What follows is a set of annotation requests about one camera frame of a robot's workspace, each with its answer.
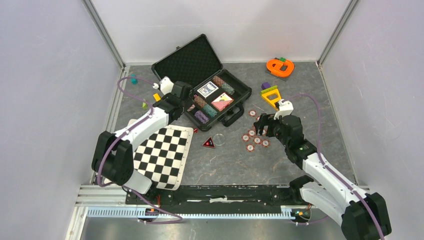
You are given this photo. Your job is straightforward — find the brown 100 chip roll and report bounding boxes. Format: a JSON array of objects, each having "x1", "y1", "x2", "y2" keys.
[{"x1": 194, "y1": 95, "x2": 208, "y2": 108}]

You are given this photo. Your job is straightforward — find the purple poker chip roll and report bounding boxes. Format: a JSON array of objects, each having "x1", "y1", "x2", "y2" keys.
[{"x1": 194, "y1": 110, "x2": 210, "y2": 124}]

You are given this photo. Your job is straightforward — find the green blue chip roll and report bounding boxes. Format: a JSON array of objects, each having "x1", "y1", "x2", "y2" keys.
[{"x1": 221, "y1": 82, "x2": 235, "y2": 95}]

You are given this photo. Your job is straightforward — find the brown poker chip roll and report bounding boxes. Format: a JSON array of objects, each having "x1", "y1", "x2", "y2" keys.
[{"x1": 212, "y1": 76, "x2": 225, "y2": 87}]

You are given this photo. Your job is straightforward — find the pink brown chip roll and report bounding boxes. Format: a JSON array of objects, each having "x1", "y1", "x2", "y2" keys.
[{"x1": 187, "y1": 104, "x2": 196, "y2": 112}]

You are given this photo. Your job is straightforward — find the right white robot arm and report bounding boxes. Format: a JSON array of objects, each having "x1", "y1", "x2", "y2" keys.
[{"x1": 253, "y1": 100, "x2": 392, "y2": 240}]

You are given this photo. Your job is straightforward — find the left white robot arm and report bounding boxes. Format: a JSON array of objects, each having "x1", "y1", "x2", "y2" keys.
[{"x1": 91, "y1": 77, "x2": 194, "y2": 204}]

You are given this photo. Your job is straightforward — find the red white poker chip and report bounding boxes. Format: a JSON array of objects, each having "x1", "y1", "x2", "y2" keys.
[
  {"x1": 248, "y1": 110, "x2": 257, "y2": 117},
  {"x1": 241, "y1": 134, "x2": 250, "y2": 142},
  {"x1": 253, "y1": 136, "x2": 262, "y2": 144},
  {"x1": 248, "y1": 129, "x2": 256, "y2": 137},
  {"x1": 246, "y1": 144, "x2": 255, "y2": 152},
  {"x1": 261, "y1": 140, "x2": 270, "y2": 148}
]

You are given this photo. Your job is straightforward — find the yellow toy block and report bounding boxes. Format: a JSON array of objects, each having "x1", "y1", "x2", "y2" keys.
[{"x1": 153, "y1": 93, "x2": 162, "y2": 102}]

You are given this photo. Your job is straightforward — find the yellow triangle toy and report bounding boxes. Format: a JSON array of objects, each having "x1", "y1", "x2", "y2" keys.
[{"x1": 260, "y1": 85, "x2": 282, "y2": 111}]

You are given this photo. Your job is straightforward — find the purple toy block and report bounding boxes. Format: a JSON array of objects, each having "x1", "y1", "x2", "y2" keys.
[{"x1": 261, "y1": 82, "x2": 271, "y2": 90}]

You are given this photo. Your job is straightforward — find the blue playing card deck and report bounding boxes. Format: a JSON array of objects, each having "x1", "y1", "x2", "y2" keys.
[{"x1": 197, "y1": 81, "x2": 219, "y2": 98}]

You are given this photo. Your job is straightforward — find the teal poker chip roll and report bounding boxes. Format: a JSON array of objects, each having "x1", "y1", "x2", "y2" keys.
[{"x1": 202, "y1": 104, "x2": 218, "y2": 118}]

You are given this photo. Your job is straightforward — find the clear round disc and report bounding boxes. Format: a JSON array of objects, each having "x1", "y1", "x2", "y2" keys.
[{"x1": 212, "y1": 133, "x2": 226, "y2": 146}]

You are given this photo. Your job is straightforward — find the red playing card deck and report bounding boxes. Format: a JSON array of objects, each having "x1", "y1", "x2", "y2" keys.
[{"x1": 211, "y1": 92, "x2": 234, "y2": 112}]

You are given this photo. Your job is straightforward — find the teal toy block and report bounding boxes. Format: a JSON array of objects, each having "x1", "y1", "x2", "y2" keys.
[{"x1": 130, "y1": 74, "x2": 138, "y2": 85}]

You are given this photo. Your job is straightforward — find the black poker carrying case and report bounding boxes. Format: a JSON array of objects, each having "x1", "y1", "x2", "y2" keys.
[{"x1": 151, "y1": 34, "x2": 252, "y2": 132}]

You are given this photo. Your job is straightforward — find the orange toy track piece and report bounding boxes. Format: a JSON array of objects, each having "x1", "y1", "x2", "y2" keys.
[{"x1": 266, "y1": 57, "x2": 295, "y2": 78}]

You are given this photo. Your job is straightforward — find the black white chessboard mat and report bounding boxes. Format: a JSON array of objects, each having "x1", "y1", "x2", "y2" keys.
[{"x1": 133, "y1": 125, "x2": 194, "y2": 191}]

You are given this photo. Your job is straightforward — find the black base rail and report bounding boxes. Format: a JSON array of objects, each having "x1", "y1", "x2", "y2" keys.
[{"x1": 124, "y1": 185, "x2": 309, "y2": 225}]

